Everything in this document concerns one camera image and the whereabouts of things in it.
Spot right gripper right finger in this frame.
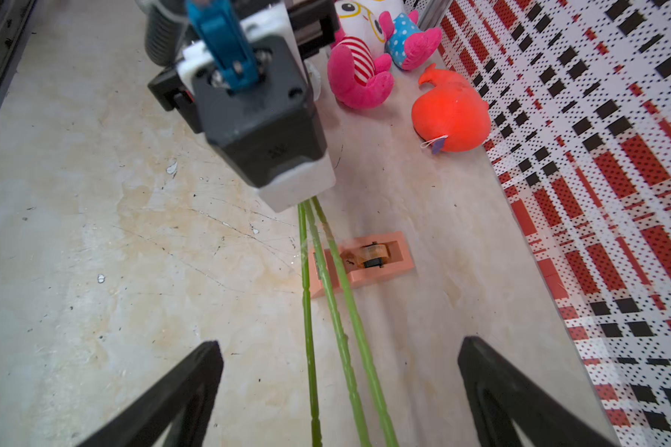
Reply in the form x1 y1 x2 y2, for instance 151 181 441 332
458 336 613 446

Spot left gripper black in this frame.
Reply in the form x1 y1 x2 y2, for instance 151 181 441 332
140 1 339 212

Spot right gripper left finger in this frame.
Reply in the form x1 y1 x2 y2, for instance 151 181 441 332
81 341 224 446

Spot artificial flower bouquet green stems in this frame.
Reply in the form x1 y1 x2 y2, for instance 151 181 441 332
297 197 399 446

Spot clear tape roll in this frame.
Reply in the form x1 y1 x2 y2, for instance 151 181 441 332
353 242 391 268

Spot pink tape dispenser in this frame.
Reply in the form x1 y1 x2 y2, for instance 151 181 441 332
309 231 415 298

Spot white fish plush pink fins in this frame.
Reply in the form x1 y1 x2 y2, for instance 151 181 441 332
327 1 394 110

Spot white fish plush blue fins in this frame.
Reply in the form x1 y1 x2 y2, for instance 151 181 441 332
378 9 442 71

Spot red whale plush toy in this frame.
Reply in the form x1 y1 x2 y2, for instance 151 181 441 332
411 63 491 155

